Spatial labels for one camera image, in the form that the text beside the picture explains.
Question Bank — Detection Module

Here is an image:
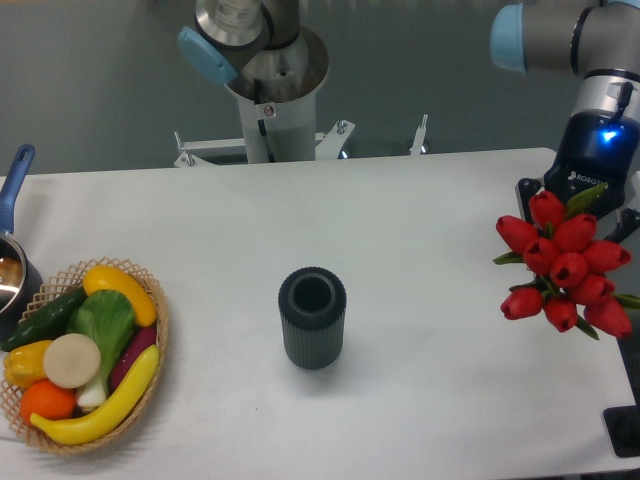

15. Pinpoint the yellow toy banana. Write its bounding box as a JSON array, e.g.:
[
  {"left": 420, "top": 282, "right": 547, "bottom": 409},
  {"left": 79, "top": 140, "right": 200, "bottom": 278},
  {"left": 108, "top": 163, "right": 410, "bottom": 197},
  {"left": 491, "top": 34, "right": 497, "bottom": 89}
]
[{"left": 30, "top": 345, "right": 160, "bottom": 446}]

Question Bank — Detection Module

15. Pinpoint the red tulip bouquet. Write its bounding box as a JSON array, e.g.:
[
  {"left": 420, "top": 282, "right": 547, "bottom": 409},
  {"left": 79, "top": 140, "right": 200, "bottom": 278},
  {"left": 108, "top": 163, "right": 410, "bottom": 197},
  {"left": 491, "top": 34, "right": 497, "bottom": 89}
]
[{"left": 494, "top": 183, "right": 639, "bottom": 340}]

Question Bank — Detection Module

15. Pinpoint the orange toy orange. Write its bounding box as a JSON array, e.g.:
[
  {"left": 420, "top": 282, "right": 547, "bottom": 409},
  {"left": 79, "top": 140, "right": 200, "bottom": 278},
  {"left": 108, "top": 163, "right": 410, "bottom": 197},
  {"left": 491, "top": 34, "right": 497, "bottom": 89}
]
[{"left": 20, "top": 380, "right": 76, "bottom": 425}]

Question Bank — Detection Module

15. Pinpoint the dark green toy cucumber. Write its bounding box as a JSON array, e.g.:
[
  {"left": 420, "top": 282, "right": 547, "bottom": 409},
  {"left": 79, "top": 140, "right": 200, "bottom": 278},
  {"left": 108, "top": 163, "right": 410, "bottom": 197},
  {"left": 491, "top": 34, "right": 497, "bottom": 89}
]
[{"left": 1, "top": 288, "right": 87, "bottom": 352}]

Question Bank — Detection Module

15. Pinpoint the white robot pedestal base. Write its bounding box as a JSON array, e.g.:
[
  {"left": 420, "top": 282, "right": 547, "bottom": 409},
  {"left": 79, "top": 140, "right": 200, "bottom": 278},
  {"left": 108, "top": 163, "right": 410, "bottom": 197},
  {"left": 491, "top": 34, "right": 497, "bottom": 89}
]
[{"left": 172, "top": 0, "right": 430, "bottom": 169}]

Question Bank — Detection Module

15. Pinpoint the woven wicker basket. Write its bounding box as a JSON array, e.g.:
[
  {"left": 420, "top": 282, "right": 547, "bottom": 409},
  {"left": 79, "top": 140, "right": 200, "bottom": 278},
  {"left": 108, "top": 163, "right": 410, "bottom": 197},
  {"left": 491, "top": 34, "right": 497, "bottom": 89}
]
[{"left": 1, "top": 258, "right": 169, "bottom": 455}]

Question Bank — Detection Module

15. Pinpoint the black device at table edge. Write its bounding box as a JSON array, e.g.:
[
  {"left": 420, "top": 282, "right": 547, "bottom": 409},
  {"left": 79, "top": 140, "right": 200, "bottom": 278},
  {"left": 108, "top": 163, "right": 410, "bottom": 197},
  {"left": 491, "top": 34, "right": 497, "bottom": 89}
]
[{"left": 603, "top": 405, "right": 639, "bottom": 458}]

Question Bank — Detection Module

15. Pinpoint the yellow toy bell pepper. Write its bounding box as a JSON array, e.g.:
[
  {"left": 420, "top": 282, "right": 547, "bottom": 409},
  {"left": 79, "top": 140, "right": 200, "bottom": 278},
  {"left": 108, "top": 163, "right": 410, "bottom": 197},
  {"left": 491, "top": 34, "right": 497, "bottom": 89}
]
[{"left": 3, "top": 340, "right": 53, "bottom": 389}]

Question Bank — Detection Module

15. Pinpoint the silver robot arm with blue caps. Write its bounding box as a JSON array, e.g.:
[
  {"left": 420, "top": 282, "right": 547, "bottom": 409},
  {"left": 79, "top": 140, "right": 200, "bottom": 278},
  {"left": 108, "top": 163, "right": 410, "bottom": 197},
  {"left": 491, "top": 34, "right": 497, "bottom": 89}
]
[{"left": 490, "top": 1, "right": 639, "bottom": 243}]

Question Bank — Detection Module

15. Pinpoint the dark grey ribbed vase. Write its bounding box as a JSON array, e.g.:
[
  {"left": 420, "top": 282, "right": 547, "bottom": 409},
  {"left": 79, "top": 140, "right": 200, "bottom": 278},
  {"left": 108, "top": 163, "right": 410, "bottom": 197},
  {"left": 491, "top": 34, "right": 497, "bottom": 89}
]
[{"left": 278, "top": 266, "right": 347, "bottom": 370}]

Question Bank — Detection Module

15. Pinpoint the green toy bok choy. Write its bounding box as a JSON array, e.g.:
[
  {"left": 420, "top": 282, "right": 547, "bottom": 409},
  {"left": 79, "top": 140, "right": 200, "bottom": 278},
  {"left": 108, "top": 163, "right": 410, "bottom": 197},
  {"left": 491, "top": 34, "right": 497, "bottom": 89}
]
[{"left": 66, "top": 290, "right": 135, "bottom": 413}]

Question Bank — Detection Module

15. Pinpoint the yellow toy squash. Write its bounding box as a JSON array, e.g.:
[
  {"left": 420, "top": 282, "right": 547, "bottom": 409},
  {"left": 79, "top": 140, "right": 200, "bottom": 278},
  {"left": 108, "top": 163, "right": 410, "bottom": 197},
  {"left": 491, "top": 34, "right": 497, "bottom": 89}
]
[{"left": 82, "top": 265, "right": 157, "bottom": 327}]

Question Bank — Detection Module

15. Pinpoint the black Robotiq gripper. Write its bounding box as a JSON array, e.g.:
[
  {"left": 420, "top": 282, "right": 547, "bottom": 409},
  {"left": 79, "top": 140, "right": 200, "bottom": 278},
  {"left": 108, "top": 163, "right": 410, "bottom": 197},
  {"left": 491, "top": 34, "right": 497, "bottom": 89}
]
[{"left": 515, "top": 113, "right": 640, "bottom": 244}]

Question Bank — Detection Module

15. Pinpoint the beige round toy slice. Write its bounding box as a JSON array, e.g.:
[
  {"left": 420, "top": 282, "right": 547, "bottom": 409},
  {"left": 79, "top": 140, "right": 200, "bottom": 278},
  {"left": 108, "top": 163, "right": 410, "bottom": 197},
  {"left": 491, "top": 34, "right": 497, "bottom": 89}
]
[{"left": 43, "top": 333, "right": 101, "bottom": 389}]

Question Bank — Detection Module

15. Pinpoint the blue handled saucepan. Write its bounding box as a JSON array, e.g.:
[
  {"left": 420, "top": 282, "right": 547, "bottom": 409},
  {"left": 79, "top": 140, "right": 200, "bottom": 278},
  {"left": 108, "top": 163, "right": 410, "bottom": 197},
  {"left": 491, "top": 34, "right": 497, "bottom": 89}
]
[{"left": 1, "top": 144, "right": 43, "bottom": 341}]

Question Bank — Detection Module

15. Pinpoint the purple toy sweet potato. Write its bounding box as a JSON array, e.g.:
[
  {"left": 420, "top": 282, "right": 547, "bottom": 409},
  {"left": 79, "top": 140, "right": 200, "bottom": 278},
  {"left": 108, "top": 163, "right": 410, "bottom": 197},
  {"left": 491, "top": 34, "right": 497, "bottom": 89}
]
[{"left": 109, "top": 326, "right": 157, "bottom": 392}]

